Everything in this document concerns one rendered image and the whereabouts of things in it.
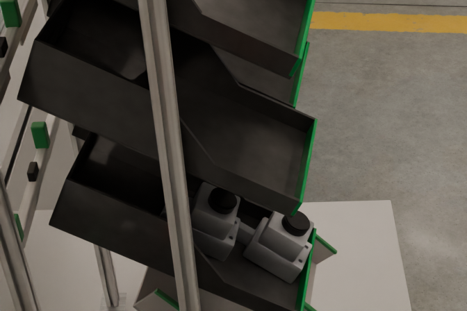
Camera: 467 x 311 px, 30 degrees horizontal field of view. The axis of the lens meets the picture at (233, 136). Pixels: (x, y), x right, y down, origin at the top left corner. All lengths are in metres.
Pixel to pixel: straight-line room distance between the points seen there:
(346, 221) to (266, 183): 0.70
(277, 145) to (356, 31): 2.80
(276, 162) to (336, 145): 2.19
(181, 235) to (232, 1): 0.23
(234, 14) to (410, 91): 2.59
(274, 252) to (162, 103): 0.28
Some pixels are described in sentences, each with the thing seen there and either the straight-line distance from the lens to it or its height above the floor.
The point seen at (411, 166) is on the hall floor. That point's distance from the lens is 2.99.
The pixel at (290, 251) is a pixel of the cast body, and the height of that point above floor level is 1.24.
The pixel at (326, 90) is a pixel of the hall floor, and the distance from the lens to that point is 3.32.
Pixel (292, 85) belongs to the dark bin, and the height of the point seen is 1.35.
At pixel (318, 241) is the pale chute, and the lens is 1.25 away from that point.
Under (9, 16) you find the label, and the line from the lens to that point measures 0.92.
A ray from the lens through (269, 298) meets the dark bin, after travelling 0.96.
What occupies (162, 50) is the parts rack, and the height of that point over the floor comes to 1.55.
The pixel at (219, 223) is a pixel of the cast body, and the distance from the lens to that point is 0.92.
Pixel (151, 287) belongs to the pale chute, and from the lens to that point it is 1.01.
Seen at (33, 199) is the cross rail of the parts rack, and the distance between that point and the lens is 0.95.
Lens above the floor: 1.92
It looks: 38 degrees down
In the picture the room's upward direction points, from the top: 4 degrees counter-clockwise
